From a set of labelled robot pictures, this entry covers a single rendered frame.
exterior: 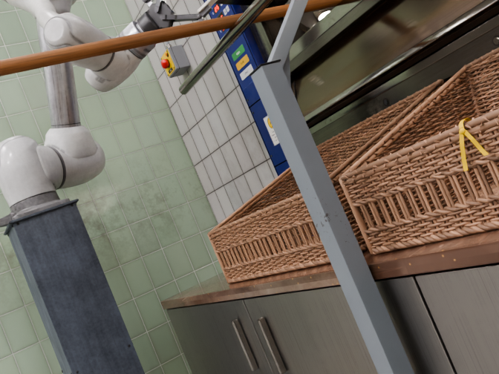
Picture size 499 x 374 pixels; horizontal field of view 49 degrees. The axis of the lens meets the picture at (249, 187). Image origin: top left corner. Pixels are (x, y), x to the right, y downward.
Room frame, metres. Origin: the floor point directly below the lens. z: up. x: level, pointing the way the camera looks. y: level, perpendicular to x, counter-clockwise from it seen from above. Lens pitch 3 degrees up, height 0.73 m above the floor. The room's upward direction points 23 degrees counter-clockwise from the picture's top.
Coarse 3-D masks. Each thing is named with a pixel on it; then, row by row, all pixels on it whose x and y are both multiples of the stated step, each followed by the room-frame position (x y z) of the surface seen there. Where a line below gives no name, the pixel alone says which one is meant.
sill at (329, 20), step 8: (344, 0) 1.50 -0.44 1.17; (352, 0) 1.47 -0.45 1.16; (360, 0) 1.45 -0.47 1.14; (336, 8) 1.53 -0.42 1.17; (344, 8) 1.51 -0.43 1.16; (352, 8) 1.48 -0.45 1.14; (328, 16) 1.56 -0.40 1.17; (336, 16) 1.54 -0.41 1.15; (320, 24) 1.60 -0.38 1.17; (328, 24) 1.58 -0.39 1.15; (312, 32) 1.64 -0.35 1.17; (320, 32) 1.61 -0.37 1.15; (304, 40) 1.68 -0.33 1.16; (312, 40) 1.65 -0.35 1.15; (296, 48) 1.72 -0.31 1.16; (304, 48) 1.69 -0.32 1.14
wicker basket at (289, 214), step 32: (416, 96) 1.38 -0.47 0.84; (352, 128) 1.59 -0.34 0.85; (384, 128) 1.18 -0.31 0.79; (352, 160) 1.12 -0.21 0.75; (288, 192) 1.69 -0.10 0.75; (224, 224) 1.56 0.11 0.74; (256, 224) 1.30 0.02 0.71; (288, 224) 1.66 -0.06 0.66; (352, 224) 1.09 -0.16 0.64; (256, 256) 1.36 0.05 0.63; (288, 256) 1.24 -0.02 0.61; (320, 256) 1.14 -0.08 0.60
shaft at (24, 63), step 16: (320, 0) 1.49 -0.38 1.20; (336, 0) 1.52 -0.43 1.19; (224, 16) 1.33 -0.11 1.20; (240, 16) 1.35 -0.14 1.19; (272, 16) 1.40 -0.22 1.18; (144, 32) 1.22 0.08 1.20; (160, 32) 1.23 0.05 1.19; (176, 32) 1.25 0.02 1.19; (192, 32) 1.28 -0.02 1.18; (208, 32) 1.31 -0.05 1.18; (64, 48) 1.12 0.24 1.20; (80, 48) 1.14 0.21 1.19; (96, 48) 1.15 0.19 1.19; (112, 48) 1.17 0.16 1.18; (128, 48) 1.20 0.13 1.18; (0, 64) 1.05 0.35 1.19; (16, 64) 1.07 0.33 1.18; (32, 64) 1.09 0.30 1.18; (48, 64) 1.11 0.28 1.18
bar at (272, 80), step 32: (256, 0) 1.21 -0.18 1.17; (288, 32) 0.95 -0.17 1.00; (288, 64) 0.95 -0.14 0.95; (288, 96) 0.91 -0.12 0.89; (288, 128) 0.90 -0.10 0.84; (288, 160) 0.93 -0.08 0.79; (320, 160) 0.91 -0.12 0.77; (320, 192) 0.90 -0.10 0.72; (320, 224) 0.91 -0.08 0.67; (352, 256) 0.90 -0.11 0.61; (352, 288) 0.90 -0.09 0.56; (384, 320) 0.91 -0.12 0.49; (384, 352) 0.90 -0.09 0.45
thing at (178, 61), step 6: (168, 48) 2.26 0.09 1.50; (174, 48) 2.27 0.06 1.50; (180, 48) 2.29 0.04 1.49; (174, 54) 2.27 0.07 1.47; (180, 54) 2.28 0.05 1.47; (168, 60) 2.29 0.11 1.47; (174, 60) 2.26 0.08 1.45; (180, 60) 2.28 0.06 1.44; (186, 60) 2.29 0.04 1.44; (174, 66) 2.26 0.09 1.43; (180, 66) 2.27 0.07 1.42; (186, 66) 2.29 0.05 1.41; (168, 72) 2.33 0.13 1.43; (174, 72) 2.29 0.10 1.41; (180, 72) 2.33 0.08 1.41
